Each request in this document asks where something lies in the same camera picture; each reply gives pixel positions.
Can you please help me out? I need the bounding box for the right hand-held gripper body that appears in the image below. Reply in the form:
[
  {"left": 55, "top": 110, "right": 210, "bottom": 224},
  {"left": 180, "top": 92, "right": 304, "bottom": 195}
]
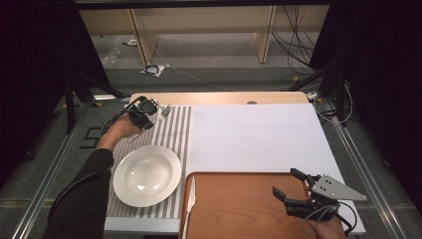
[{"left": 283, "top": 174, "right": 367, "bottom": 222}]

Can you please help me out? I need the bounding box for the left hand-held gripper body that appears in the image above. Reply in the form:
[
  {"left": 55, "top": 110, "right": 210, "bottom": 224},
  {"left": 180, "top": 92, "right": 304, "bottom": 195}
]
[{"left": 127, "top": 96, "right": 161, "bottom": 128}]

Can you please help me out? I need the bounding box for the wooden tray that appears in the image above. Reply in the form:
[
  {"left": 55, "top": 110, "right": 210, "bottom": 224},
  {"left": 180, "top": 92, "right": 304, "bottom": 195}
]
[{"left": 178, "top": 171, "right": 319, "bottom": 239}]

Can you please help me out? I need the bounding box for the white plate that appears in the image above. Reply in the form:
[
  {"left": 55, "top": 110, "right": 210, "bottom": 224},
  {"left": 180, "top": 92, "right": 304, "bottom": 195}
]
[{"left": 112, "top": 144, "right": 183, "bottom": 208}]

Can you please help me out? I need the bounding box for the person's left hand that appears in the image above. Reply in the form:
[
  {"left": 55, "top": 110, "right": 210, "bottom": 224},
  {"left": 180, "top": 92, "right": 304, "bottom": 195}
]
[{"left": 98, "top": 113, "right": 144, "bottom": 151}]

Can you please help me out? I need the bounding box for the person's right hand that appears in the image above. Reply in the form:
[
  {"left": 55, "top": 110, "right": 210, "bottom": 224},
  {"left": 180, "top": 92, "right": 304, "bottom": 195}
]
[{"left": 307, "top": 217, "right": 349, "bottom": 239}]

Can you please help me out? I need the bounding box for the striped placemat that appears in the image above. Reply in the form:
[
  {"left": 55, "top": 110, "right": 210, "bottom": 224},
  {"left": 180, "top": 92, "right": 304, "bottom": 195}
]
[{"left": 105, "top": 105, "right": 193, "bottom": 220}]

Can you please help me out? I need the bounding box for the white board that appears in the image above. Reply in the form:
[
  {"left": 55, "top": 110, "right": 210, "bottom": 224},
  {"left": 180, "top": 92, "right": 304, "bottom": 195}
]
[{"left": 104, "top": 103, "right": 366, "bottom": 235}]

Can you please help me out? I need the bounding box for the clear plastic bag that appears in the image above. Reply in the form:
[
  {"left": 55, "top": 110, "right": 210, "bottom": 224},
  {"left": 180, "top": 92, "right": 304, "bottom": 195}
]
[{"left": 101, "top": 46, "right": 122, "bottom": 69}]

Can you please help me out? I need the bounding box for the black metal stand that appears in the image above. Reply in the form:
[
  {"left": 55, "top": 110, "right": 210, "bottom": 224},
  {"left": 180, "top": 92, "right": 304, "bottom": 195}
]
[
  {"left": 64, "top": 73, "right": 132, "bottom": 133},
  {"left": 288, "top": 63, "right": 347, "bottom": 122}
]

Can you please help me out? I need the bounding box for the light wooden shelf unit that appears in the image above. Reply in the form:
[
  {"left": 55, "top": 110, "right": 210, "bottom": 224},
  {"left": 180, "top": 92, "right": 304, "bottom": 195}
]
[{"left": 79, "top": 4, "right": 331, "bottom": 66}]

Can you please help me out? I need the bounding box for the black curtain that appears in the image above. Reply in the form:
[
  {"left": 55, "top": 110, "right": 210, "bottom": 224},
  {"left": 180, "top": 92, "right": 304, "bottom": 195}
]
[
  {"left": 310, "top": 0, "right": 422, "bottom": 213},
  {"left": 0, "top": 0, "right": 110, "bottom": 187}
]

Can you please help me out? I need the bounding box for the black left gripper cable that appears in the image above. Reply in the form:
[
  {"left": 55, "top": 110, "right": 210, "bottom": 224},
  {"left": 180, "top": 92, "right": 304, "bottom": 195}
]
[{"left": 48, "top": 96, "right": 147, "bottom": 222}]

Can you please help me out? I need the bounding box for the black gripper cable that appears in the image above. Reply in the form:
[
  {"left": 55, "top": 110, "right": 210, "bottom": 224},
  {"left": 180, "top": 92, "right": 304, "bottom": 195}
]
[
  {"left": 48, "top": 96, "right": 147, "bottom": 222},
  {"left": 334, "top": 201, "right": 358, "bottom": 237}
]

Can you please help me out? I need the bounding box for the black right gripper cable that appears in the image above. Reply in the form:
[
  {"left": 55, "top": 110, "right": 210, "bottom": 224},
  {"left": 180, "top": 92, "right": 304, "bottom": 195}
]
[{"left": 334, "top": 201, "right": 358, "bottom": 237}]

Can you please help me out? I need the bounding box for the grey right gripper cable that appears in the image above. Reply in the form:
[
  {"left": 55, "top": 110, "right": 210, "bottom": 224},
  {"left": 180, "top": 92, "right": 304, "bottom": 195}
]
[{"left": 300, "top": 205, "right": 334, "bottom": 233}]

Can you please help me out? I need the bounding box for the metal floor rail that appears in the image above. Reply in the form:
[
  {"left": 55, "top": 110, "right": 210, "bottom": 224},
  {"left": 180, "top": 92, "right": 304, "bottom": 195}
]
[
  {"left": 11, "top": 109, "right": 88, "bottom": 239},
  {"left": 322, "top": 99, "right": 409, "bottom": 239}
]

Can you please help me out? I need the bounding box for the white packet with black cable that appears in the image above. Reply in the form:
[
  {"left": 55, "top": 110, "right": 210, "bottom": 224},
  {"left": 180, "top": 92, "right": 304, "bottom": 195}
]
[{"left": 140, "top": 63, "right": 166, "bottom": 78}]

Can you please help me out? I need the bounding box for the bundle of black cables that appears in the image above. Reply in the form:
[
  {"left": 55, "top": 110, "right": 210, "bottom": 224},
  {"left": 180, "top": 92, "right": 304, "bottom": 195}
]
[{"left": 272, "top": 4, "right": 319, "bottom": 73}]

